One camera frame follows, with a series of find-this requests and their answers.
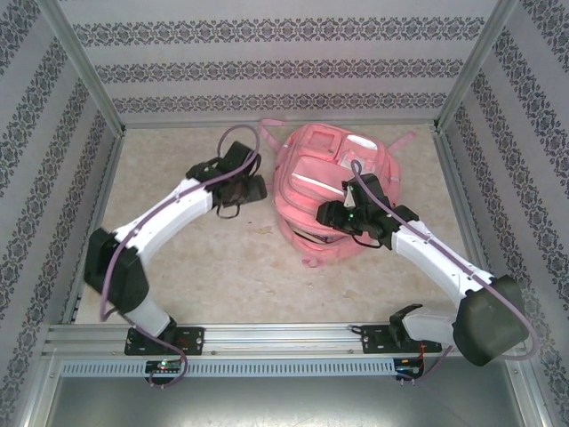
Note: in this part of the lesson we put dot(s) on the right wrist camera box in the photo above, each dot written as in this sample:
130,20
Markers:
329,215

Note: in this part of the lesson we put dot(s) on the pink student backpack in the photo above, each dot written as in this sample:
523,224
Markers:
306,178

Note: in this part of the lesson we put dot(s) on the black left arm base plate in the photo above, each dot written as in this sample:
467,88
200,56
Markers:
191,341

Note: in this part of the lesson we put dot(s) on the aluminium side rail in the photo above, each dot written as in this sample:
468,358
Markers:
471,200
95,187

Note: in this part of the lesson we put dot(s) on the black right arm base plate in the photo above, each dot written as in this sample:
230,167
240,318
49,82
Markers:
373,340

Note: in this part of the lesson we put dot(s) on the aluminium mounting rail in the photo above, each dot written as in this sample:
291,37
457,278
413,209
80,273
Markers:
284,338

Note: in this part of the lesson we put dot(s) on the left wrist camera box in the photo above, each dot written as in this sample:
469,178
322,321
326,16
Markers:
254,191

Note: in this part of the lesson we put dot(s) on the aluminium frame post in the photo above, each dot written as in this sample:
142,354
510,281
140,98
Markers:
84,66
478,66

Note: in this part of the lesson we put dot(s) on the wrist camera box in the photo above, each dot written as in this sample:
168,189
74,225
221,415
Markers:
254,191
329,215

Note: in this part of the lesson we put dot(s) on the grey metal panel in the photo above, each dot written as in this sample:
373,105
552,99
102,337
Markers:
284,400

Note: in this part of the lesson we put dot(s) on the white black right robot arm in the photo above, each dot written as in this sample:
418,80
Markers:
484,329

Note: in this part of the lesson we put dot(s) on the small circuit board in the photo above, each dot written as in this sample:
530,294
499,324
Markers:
163,366
410,364

